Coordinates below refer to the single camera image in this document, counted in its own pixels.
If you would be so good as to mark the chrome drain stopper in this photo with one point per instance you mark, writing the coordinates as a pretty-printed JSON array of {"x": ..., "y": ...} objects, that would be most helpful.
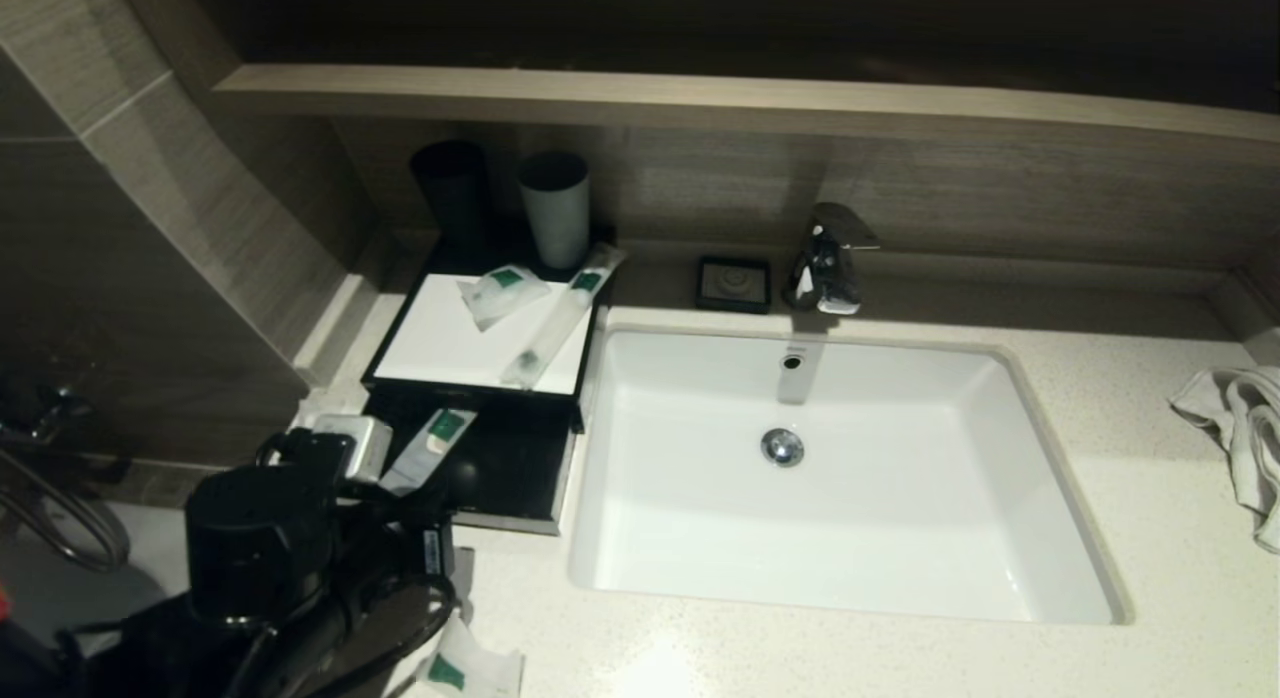
[{"x": 782, "y": 448}]

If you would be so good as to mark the light wooden shelf ledge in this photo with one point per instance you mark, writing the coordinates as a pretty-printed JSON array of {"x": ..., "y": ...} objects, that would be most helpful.
[{"x": 700, "y": 98}]

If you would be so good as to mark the white towel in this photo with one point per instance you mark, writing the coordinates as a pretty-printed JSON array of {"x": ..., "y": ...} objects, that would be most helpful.
[{"x": 1250, "y": 428}]

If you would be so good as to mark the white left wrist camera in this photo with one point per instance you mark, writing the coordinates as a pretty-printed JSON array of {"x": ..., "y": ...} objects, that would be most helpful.
[{"x": 360, "y": 446}]

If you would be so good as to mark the small clear packet green label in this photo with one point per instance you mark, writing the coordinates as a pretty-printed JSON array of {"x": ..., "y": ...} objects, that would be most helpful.
[
  {"x": 475, "y": 668},
  {"x": 500, "y": 293}
]

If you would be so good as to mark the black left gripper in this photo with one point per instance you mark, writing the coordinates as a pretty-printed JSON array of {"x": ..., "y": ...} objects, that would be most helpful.
[{"x": 425, "y": 543}]

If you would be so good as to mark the long tan packet green label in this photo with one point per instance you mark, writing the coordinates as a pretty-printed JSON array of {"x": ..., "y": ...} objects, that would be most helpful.
[{"x": 430, "y": 446}]

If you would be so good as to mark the chrome faucet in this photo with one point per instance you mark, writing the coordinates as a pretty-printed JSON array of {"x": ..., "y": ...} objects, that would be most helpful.
[{"x": 825, "y": 268}]

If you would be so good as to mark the black plastic cup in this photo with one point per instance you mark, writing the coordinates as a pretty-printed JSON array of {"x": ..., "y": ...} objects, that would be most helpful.
[{"x": 452, "y": 203}]

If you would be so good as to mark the black square soap dish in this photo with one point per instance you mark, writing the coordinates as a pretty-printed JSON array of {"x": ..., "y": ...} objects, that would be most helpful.
[{"x": 733, "y": 284}]

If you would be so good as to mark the grey cup with dark rim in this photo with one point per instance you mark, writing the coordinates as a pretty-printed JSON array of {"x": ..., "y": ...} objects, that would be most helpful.
[{"x": 558, "y": 221}]

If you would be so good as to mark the chrome wall valve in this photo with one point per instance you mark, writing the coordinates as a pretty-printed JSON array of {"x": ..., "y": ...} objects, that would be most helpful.
[{"x": 40, "y": 408}]

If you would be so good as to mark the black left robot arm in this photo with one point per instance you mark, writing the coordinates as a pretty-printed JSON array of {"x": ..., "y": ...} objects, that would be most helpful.
[{"x": 250, "y": 538}]

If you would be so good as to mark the white ceramic sink basin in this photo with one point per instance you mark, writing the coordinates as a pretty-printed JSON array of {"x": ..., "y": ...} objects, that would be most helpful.
[{"x": 850, "y": 538}]

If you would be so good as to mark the black amenity box with drawer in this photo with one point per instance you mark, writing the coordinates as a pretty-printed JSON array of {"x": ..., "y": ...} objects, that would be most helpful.
[{"x": 450, "y": 348}]

